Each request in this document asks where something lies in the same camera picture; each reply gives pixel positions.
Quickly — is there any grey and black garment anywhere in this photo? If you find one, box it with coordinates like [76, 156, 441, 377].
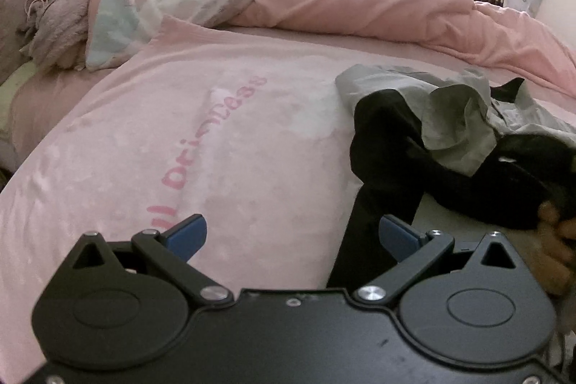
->
[326, 64, 576, 290]

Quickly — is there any person's right hand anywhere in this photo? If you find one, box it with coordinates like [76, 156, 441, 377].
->
[537, 202, 576, 294]

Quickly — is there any pink printed blanket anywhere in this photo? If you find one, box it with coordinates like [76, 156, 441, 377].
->
[0, 16, 435, 372]

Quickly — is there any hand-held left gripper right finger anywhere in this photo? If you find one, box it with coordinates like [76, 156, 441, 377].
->
[354, 215, 519, 304]

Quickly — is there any pink duvet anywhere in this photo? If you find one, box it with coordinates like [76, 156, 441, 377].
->
[220, 0, 576, 98]

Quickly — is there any lilac knit cloth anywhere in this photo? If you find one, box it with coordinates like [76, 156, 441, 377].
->
[18, 0, 107, 72]

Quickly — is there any pink bed sheet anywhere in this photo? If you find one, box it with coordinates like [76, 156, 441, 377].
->
[11, 24, 576, 144]

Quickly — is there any white patterned quilt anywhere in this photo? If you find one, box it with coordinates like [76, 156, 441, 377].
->
[85, 0, 339, 72]

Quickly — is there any pale green pillow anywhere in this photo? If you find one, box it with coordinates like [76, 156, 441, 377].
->
[0, 62, 33, 138]

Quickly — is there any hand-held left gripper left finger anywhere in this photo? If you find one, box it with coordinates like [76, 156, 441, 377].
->
[71, 213, 235, 306]

